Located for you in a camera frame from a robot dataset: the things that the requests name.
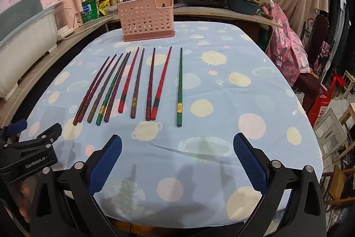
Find pink perforated utensil basket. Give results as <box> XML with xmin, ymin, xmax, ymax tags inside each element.
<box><xmin>117</xmin><ymin>0</ymin><xmax>176</xmax><ymax>42</ymax></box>

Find person's left hand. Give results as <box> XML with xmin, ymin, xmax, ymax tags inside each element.
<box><xmin>17</xmin><ymin>181</ymin><xmax>36</xmax><ymax>223</ymax></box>

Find dark metal chair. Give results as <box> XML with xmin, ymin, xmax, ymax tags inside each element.
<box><xmin>301</xmin><ymin>15</ymin><xmax>333</xmax><ymax>80</ymax></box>

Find hanging dark clothes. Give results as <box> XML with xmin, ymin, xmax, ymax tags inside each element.
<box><xmin>324</xmin><ymin>0</ymin><xmax>355</xmax><ymax>74</ymax></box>

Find black induction cooker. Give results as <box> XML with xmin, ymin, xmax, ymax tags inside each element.
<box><xmin>174</xmin><ymin>0</ymin><xmax>231</xmax><ymax>9</ymax></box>

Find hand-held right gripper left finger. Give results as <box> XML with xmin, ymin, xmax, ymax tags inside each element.
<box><xmin>29</xmin><ymin>134</ymin><xmax>123</xmax><ymax>237</ymax></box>

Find grey and white tub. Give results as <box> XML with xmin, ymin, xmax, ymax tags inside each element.
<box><xmin>0</xmin><ymin>0</ymin><xmax>60</xmax><ymax>100</ymax></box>

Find pink pineapple print garment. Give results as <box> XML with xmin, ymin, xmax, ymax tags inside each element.
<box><xmin>263</xmin><ymin>4</ymin><xmax>312</xmax><ymax>88</ymax></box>

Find wooden stool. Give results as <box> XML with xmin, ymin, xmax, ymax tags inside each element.
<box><xmin>322</xmin><ymin>165</ymin><xmax>350</xmax><ymax>205</ymax></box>

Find red bag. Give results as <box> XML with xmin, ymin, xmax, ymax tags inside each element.
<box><xmin>308</xmin><ymin>73</ymin><xmax>342</xmax><ymax>127</ymax></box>

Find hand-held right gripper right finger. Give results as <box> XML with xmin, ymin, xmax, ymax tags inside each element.
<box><xmin>233</xmin><ymin>133</ymin><xmax>328</xmax><ymax>237</ymax></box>

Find blue bowl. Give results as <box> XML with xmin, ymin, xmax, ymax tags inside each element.
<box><xmin>227</xmin><ymin>0</ymin><xmax>260</xmax><ymax>16</ymax></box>

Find clear plastic jug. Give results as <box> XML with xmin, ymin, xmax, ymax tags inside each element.
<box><xmin>53</xmin><ymin>2</ymin><xmax>73</xmax><ymax>38</ymax></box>

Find green chopstick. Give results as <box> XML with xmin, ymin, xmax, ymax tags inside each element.
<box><xmin>95</xmin><ymin>52</ymin><xmax>130</xmax><ymax>126</ymax></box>
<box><xmin>176</xmin><ymin>47</ymin><xmax>183</xmax><ymax>127</ymax></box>

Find pink electric kettle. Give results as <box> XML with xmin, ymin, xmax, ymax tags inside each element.
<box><xmin>62</xmin><ymin>0</ymin><xmax>84</xmax><ymax>30</ymax></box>

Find brown chopstick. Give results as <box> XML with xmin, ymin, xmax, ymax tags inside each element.
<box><xmin>130</xmin><ymin>48</ymin><xmax>145</xmax><ymax>119</ymax></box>
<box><xmin>87</xmin><ymin>53</ymin><xmax>124</xmax><ymax>123</ymax></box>
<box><xmin>103</xmin><ymin>51</ymin><xmax>132</xmax><ymax>123</ymax></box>

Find light blue spotted tablecloth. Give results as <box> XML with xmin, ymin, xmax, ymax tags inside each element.
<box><xmin>18</xmin><ymin>21</ymin><xmax>323</xmax><ymax>222</ymax></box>

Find yellow seasoning packet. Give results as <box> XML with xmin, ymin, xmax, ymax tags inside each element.
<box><xmin>98</xmin><ymin>1</ymin><xmax>110</xmax><ymax>16</ymax></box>

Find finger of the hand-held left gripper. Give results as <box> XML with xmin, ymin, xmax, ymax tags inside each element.
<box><xmin>33</xmin><ymin>123</ymin><xmax>63</xmax><ymax>150</ymax></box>
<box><xmin>0</xmin><ymin>119</ymin><xmax>28</xmax><ymax>141</ymax></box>

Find green lidded jar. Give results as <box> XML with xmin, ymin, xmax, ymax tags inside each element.
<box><xmin>81</xmin><ymin>0</ymin><xmax>100</xmax><ymax>24</ymax></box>

